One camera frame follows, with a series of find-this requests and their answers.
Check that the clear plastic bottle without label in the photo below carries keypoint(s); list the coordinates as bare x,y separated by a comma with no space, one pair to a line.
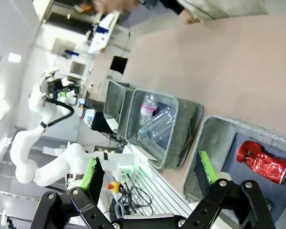
157,124

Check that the person grey jacket torso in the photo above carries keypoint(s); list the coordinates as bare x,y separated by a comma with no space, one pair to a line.
219,8

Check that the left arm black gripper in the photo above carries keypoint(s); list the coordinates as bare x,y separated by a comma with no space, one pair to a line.
54,85

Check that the person bare hand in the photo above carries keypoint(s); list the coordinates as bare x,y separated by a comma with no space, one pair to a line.
191,18

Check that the black monitor screen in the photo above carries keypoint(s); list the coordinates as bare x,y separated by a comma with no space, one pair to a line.
119,64

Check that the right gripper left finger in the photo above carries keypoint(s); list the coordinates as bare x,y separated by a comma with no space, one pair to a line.
95,181

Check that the grey felt basket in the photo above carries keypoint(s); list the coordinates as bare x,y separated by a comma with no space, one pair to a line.
113,100
217,133
188,124

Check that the aluminium profile table frame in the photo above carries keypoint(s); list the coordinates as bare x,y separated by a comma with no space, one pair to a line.
162,190

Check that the white shelf cabinet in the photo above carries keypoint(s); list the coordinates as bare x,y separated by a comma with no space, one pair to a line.
71,59

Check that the black computer box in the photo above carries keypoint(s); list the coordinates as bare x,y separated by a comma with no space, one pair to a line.
99,122

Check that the white and blue machine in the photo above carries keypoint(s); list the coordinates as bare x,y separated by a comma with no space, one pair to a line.
105,31

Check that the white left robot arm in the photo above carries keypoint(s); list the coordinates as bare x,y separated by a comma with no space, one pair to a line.
54,167

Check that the person dark sleeve forearm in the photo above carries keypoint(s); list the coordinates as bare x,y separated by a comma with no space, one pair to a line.
174,6

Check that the yellow red emergency stop button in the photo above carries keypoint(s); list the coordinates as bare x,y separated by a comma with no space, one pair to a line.
115,186

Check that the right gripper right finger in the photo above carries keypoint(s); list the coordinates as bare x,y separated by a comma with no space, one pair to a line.
205,171

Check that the clear bottle with pink label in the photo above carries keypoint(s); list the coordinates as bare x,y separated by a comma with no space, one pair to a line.
147,107

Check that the crushed red can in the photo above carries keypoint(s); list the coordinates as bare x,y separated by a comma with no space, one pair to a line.
262,164

